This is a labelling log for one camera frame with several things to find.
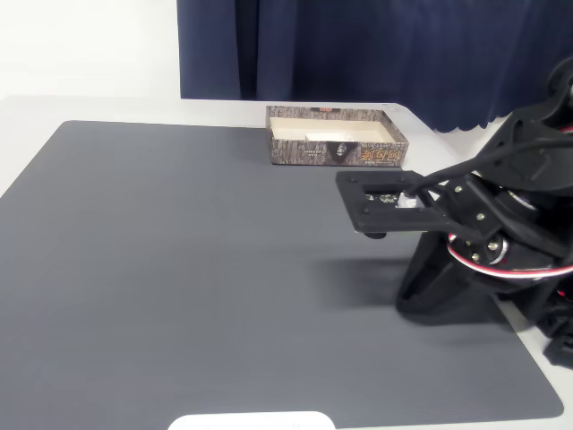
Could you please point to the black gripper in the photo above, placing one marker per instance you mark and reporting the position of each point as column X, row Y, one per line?
column 431, row 274

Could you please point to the white small object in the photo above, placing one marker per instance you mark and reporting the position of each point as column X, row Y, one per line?
column 329, row 136

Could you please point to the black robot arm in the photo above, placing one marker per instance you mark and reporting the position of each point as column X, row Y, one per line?
column 537, row 148

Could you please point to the bark pattern cardboard box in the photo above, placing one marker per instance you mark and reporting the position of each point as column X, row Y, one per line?
column 295, row 152

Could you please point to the white rounded flat device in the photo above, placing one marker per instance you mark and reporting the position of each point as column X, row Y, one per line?
column 250, row 422

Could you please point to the navy blue curtain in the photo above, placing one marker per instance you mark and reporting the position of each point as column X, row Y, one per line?
column 358, row 49

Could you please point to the dark grey textured mat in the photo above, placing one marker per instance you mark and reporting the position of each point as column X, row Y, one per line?
column 179, row 269

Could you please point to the black camera mount with board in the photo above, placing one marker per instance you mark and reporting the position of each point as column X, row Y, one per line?
column 358, row 215

